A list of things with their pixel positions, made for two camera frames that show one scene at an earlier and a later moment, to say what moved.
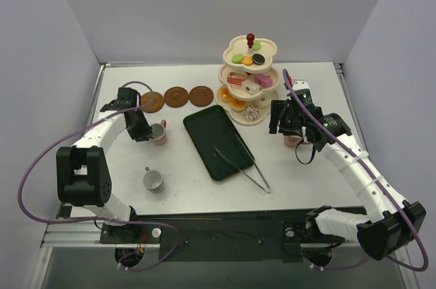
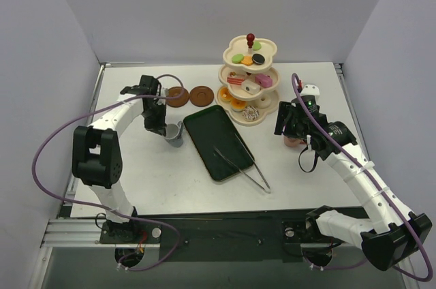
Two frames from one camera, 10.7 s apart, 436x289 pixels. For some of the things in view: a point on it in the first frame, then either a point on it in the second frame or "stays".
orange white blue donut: (238, 105) stays
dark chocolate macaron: (258, 58) stays
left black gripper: (139, 129) → (154, 123)
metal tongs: (265, 187) stays
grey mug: (152, 180) → (174, 136)
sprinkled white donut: (251, 113) stays
